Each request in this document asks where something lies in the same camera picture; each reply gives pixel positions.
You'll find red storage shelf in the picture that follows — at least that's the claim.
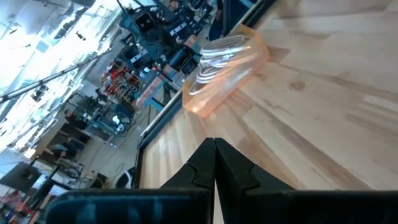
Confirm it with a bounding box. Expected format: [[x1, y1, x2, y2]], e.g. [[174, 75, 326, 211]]
[[101, 60, 142, 102]]

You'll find person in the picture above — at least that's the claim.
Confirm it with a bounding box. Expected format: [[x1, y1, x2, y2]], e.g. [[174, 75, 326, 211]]
[[63, 108, 88, 131], [207, 0, 233, 42], [49, 139, 82, 160]]

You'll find black monitor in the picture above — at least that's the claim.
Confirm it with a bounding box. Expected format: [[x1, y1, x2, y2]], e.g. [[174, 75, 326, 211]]
[[0, 161, 41, 190]]

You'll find grey metal pole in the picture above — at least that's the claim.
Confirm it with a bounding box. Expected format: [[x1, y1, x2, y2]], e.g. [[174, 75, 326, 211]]
[[0, 48, 113, 104]]

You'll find orange translucent plastic bin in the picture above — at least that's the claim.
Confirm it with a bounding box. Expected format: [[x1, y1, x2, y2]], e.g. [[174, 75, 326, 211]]
[[182, 24, 271, 119]]

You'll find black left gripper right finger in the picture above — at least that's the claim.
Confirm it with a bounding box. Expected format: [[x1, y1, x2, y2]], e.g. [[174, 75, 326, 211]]
[[215, 138, 398, 224]]

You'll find cream braided cable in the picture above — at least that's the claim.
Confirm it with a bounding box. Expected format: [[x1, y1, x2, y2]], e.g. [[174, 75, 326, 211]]
[[188, 60, 251, 96]]

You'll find pale blue cable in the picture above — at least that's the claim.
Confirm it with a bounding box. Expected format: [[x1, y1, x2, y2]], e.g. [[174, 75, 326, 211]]
[[200, 34, 253, 68]]

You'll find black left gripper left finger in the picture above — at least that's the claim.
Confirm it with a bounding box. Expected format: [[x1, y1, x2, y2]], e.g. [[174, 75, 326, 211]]
[[44, 137, 217, 224]]

